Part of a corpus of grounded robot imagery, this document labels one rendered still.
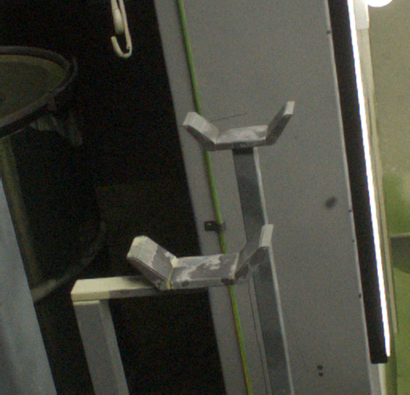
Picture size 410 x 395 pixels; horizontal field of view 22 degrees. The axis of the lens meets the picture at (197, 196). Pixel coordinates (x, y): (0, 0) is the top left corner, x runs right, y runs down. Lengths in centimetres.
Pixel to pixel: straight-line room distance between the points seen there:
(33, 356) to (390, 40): 208
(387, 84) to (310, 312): 152
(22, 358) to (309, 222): 53
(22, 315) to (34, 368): 4
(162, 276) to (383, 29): 221
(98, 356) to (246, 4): 58
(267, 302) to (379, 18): 199
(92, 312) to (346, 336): 70
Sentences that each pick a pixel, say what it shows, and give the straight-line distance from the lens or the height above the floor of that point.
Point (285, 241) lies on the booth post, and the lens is 122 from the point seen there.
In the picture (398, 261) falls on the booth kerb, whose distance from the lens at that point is 269.
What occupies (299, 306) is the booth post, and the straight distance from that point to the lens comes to 126.
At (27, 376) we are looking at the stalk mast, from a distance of 76.
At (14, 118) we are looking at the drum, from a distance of 165.
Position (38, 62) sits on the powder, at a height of 87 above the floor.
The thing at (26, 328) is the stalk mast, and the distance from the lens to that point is 76.
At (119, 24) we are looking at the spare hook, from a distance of 116.
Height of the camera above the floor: 137
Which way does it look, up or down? 23 degrees down
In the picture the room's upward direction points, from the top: 10 degrees counter-clockwise
